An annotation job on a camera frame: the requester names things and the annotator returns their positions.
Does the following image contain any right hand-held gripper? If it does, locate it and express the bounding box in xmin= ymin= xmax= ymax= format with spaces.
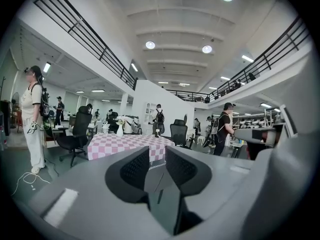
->
xmin=234 ymin=66 xmax=320 ymax=235

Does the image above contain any white floor cable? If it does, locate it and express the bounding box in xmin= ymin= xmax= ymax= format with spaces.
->
xmin=11 ymin=171 xmax=51 ymax=196

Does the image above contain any checkered cloth table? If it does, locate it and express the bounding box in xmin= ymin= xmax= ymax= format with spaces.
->
xmin=87 ymin=132 xmax=176 ymax=164

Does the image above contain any white flower bouquet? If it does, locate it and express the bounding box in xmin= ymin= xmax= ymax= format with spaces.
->
xmin=115 ymin=115 xmax=129 ymax=126

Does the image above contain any metal storage shelf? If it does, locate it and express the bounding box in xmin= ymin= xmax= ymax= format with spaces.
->
xmin=232 ymin=110 xmax=274 ymax=130

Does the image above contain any black coat stand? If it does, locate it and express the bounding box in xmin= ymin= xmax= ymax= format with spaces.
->
xmin=0 ymin=75 xmax=7 ymax=103

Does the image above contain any white arched cabinet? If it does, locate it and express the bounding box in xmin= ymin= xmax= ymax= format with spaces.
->
xmin=142 ymin=101 xmax=157 ymax=135

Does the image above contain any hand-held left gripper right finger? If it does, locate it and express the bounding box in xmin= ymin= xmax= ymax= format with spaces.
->
xmin=165 ymin=145 xmax=213 ymax=199

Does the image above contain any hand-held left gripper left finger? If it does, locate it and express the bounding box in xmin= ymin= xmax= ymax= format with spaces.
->
xmin=104 ymin=146 xmax=151 ymax=205

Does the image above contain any black balcony railing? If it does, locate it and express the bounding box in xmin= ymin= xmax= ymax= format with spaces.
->
xmin=33 ymin=0 xmax=139 ymax=91
xmin=166 ymin=15 xmax=311 ymax=103

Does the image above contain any black mesh office chair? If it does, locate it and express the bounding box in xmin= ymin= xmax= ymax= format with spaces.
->
xmin=169 ymin=118 xmax=193 ymax=150
xmin=56 ymin=105 xmax=93 ymax=167

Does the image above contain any white ornate side table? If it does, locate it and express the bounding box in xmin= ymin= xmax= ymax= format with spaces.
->
xmin=191 ymin=128 xmax=210 ymax=146

